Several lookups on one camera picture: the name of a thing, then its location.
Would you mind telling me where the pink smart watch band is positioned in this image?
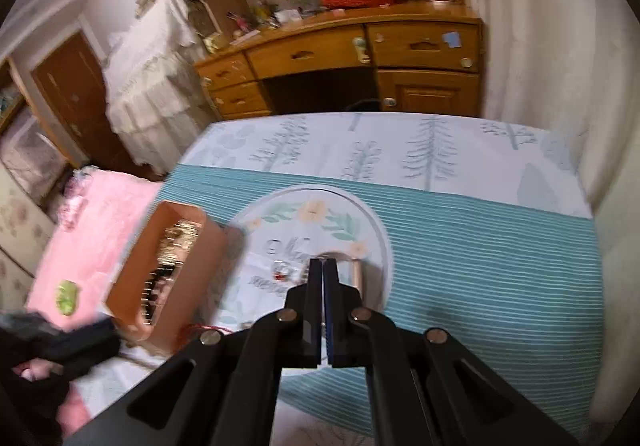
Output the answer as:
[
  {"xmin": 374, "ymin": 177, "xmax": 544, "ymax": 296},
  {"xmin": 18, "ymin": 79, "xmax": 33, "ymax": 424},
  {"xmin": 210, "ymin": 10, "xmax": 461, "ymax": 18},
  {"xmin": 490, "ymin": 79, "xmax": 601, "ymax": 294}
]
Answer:
[{"xmin": 269, "ymin": 250, "xmax": 367, "ymax": 297}]

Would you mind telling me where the pink jewelry tray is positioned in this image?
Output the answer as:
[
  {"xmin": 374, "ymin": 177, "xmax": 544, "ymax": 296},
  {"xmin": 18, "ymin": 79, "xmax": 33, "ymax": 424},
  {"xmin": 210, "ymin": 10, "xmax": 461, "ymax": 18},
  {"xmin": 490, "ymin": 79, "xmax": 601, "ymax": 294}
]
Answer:
[{"xmin": 105, "ymin": 201, "xmax": 228, "ymax": 355}]

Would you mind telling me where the cream mug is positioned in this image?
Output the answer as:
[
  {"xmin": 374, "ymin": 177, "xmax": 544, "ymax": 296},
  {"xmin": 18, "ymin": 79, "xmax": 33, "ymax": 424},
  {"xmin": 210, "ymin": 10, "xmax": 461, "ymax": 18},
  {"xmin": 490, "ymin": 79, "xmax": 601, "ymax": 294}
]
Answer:
[{"xmin": 203, "ymin": 32, "xmax": 227, "ymax": 54}]

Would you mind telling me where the white curtain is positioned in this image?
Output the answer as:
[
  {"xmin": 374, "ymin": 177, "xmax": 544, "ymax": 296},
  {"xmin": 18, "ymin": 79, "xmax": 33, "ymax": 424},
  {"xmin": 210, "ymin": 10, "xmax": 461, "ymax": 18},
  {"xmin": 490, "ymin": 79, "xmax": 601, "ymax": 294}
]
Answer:
[{"xmin": 465, "ymin": 0, "xmax": 639, "ymax": 422}]

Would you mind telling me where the black bead bracelet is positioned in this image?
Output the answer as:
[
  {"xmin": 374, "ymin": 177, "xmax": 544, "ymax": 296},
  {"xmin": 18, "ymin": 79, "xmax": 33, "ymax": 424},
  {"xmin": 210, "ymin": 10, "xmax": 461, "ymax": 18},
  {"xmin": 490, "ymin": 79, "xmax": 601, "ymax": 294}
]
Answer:
[{"xmin": 141, "ymin": 262, "xmax": 184, "ymax": 327}]

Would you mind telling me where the wooden desk with drawers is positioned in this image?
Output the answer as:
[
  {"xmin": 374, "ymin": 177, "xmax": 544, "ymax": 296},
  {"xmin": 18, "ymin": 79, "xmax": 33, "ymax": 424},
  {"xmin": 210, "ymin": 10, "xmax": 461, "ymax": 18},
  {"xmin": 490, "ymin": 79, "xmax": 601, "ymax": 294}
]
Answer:
[{"xmin": 194, "ymin": 1, "xmax": 484, "ymax": 120}]

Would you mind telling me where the white lace cover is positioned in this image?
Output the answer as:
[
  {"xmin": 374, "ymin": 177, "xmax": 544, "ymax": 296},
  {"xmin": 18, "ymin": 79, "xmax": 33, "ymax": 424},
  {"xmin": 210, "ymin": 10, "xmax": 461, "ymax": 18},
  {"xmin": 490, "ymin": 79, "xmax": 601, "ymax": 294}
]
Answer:
[{"xmin": 103, "ymin": 0, "xmax": 215, "ymax": 175}]

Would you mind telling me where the printed tree tablecloth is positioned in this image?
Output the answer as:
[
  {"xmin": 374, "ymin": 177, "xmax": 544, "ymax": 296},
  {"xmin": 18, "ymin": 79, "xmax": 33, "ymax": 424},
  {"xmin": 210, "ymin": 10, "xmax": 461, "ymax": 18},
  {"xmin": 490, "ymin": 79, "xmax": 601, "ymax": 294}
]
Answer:
[{"xmin": 157, "ymin": 112, "xmax": 603, "ymax": 438}]

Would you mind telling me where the green candy wrapper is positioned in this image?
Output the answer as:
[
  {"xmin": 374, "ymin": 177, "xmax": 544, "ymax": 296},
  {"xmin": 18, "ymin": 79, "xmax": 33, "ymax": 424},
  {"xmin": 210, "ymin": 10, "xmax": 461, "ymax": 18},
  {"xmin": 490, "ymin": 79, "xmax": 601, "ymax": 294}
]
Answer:
[{"xmin": 55, "ymin": 280, "xmax": 80, "ymax": 316}]

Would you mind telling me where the brown wooden door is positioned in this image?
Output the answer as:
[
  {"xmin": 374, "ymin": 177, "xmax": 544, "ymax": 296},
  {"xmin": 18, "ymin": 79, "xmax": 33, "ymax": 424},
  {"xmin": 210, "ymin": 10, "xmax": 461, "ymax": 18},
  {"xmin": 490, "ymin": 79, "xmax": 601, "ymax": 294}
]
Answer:
[{"xmin": 32, "ymin": 32, "xmax": 140, "ymax": 175}]

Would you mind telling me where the pink fleece blanket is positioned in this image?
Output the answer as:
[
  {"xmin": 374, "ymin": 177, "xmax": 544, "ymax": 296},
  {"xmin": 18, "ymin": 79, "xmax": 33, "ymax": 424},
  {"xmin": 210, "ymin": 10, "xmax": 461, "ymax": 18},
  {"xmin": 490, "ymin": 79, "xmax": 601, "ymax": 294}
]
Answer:
[{"xmin": 26, "ymin": 170, "xmax": 163, "ymax": 437}]

